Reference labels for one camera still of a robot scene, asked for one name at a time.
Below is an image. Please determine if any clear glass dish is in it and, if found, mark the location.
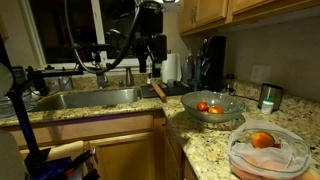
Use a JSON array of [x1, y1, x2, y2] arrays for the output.
[[0, 92, 36, 119]]

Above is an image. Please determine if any wooden upper cabinet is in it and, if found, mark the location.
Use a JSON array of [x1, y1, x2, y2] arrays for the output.
[[178, 0, 320, 38]]

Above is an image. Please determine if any wooden base cabinet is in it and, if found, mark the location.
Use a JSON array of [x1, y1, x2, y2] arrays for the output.
[[0, 109, 201, 180]]

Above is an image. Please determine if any clear plastic produce bag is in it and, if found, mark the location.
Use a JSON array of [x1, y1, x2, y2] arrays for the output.
[[227, 119, 313, 180]]

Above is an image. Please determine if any wooden handled utensil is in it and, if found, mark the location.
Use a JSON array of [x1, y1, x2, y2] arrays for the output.
[[149, 79, 168, 103]]

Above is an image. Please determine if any red tomato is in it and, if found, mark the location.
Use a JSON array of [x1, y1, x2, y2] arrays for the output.
[[195, 101, 210, 113]]

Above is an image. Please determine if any clear spray bottle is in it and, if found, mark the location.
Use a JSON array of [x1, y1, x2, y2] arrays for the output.
[[182, 49, 194, 83]]

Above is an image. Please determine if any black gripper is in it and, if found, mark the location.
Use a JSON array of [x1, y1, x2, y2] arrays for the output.
[[135, 33, 168, 79]]

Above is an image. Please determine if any black cutting board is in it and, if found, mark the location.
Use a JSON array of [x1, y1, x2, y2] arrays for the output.
[[140, 83, 193, 99]]

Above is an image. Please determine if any white framed window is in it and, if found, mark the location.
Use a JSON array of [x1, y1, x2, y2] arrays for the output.
[[19, 0, 168, 71]]

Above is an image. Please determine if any steel cup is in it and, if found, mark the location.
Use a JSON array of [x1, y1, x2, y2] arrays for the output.
[[257, 83, 285, 111]]

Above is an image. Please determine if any steel sink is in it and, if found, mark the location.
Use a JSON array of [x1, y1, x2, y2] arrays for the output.
[[31, 87, 143, 113]]

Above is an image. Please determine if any black coffee maker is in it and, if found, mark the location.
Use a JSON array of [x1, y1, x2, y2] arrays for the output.
[[199, 35, 228, 93]]

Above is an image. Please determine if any clear glass bowl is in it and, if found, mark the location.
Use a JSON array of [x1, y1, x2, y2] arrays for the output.
[[180, 90, 246, 124]]

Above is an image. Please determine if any black stereo camera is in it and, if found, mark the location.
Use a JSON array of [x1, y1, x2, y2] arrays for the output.
[[79, 43, 113, 54]]

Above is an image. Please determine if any white bottle green cap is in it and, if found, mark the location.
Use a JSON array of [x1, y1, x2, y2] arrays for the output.
[[260, 96, 275, 115]]

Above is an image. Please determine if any white dish brush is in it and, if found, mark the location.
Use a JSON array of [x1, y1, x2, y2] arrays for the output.
[[146, 64, 154, 85]]

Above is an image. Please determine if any white wall outlet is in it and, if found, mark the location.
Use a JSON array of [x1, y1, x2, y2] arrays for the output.
[[250, 64, 273, 84]]

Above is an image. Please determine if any steel soap dispenser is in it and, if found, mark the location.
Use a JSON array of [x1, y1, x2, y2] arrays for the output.
[[123, 65, 136, 88]]

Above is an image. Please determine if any dark blue bottle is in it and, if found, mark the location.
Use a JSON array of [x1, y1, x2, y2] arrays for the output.
[[192, 54, 204, 90]]

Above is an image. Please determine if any small dark jar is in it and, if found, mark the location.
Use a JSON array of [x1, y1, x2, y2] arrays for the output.
[[223, 73, 236, 95]]

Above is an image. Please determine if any steel faucet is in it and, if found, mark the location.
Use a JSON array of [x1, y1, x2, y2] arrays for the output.
[[95, 71, 110, 90]]

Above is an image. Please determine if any orange fruit with sticker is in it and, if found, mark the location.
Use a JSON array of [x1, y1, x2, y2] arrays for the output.
[[207, 105, 225, 115]]

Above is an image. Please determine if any black camera stand pole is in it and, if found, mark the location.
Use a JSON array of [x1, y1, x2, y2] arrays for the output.
[[0, 33, 101, 180]]

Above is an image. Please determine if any orange mango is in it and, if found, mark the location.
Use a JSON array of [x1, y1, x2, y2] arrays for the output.
[[250, 130, 276, 150]]

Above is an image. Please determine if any light wooden board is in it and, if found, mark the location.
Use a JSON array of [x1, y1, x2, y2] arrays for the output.
[[19, 140, 84, 163]]

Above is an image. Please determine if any white standing unit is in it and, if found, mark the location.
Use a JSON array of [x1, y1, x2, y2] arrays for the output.
[[0, 129, 28, 180]]

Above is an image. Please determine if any white paper towel roll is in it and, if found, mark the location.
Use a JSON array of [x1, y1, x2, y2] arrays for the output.
[[160, 52, 183, 84]]

